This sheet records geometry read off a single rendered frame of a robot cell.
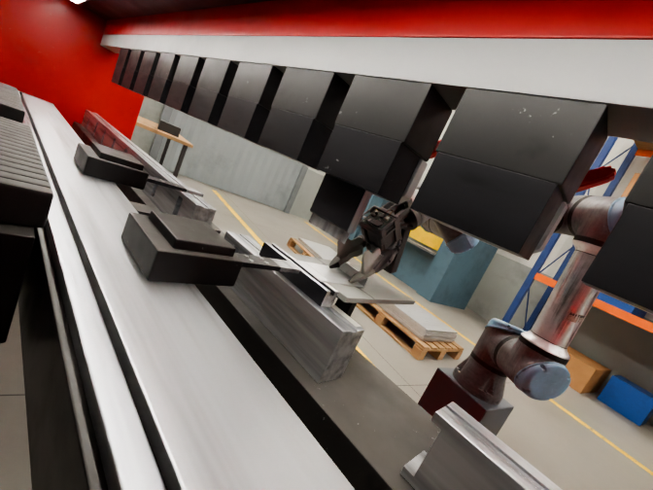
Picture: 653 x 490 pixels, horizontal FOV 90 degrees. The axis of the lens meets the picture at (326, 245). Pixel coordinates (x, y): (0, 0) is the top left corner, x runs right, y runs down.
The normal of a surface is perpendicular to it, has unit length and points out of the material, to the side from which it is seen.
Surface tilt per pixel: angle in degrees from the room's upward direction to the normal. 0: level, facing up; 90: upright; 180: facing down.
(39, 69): 90
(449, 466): 90
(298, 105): 90
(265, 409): 0
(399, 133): 90
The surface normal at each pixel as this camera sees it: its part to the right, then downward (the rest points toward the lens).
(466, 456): -0.65, -0.15
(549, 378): 0.00, 0.33
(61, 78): 0.65, 0.42
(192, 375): 0.41, -0.90
